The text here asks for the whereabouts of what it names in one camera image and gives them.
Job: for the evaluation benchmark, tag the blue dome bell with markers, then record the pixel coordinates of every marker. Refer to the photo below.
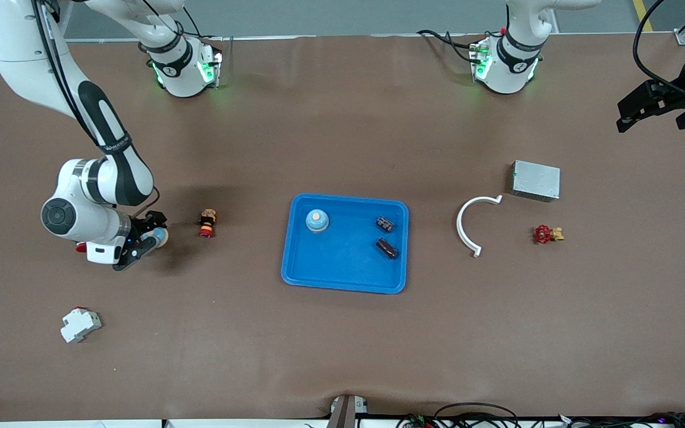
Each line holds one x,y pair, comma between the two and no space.
161,238
317,221

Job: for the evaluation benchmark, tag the short dark electrolytic capacitor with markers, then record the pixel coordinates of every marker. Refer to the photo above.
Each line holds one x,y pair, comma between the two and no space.
385,224

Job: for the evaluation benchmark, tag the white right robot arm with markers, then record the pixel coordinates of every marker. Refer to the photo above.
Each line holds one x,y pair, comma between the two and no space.
21,47

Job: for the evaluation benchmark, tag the blue plastic tray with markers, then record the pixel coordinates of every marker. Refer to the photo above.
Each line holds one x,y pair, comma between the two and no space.
348,267

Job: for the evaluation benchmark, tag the blue-bodied red push button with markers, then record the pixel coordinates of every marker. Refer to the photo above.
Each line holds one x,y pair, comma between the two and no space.
81,248

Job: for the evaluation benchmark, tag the orange-bodied emergency stop button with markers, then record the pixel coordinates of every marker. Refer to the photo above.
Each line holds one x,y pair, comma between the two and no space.
207,224

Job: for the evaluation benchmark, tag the white circuit breaker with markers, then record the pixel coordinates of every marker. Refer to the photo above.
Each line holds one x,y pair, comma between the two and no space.
79,326

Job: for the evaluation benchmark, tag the grey metal box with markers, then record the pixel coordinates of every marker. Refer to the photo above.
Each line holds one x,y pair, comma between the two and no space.
536,181

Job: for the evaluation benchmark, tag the brass valve red handwheel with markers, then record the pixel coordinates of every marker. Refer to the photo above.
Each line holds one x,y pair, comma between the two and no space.
543,234

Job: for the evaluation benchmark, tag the white curved pipe clamp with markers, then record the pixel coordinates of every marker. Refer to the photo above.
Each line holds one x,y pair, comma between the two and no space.
459,227

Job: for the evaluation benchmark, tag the brown table mat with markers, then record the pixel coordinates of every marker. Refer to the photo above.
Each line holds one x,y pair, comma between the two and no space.
342,356

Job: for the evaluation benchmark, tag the grey metal post bracket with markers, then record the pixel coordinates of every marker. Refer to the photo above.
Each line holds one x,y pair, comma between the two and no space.
345,413

